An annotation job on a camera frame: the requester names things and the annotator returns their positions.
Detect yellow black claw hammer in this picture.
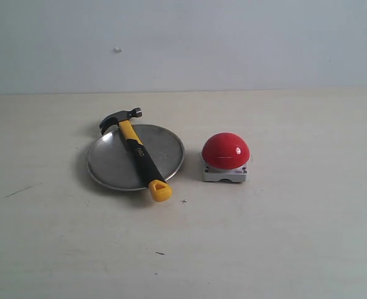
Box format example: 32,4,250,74
99,108,172,202

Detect red dome push button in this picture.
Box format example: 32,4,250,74
201,132,251,183

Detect round stainless steel plate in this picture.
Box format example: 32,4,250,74
87,124,184,191

